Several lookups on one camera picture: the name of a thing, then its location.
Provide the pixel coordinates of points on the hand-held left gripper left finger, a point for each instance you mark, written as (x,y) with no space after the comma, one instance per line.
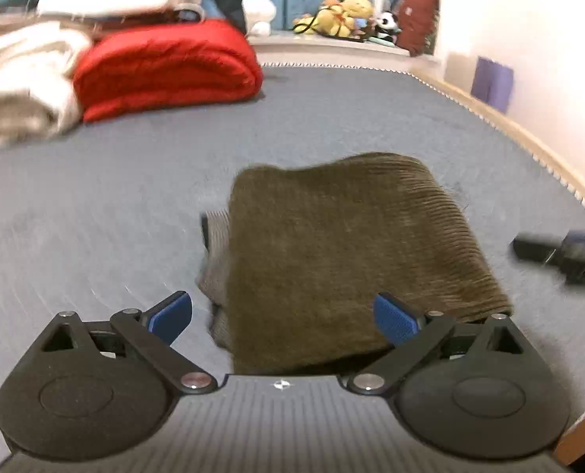
(171,316)

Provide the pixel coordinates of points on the dark red cushion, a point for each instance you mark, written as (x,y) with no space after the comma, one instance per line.
(418,24)

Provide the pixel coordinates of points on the panda plush toy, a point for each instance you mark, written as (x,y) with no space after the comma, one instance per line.
(387,25)

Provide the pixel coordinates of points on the purple box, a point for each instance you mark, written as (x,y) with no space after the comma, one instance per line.
(492,83)

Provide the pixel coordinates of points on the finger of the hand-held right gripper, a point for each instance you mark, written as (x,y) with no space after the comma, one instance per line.
(558,254)

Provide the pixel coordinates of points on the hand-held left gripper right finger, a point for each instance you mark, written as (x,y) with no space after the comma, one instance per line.
(396,318)

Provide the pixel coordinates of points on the yellow plush toy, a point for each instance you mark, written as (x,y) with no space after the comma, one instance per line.
(346,15)

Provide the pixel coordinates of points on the white plush toy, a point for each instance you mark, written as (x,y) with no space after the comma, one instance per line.
(260,12)

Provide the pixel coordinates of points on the red folded quilt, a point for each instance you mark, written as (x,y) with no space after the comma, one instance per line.
(169,64)

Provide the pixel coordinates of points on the white folded blanket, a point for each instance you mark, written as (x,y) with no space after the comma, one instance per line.
(21,83)

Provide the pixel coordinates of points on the grey quilted mattress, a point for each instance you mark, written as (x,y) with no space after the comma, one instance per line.
(100,207)

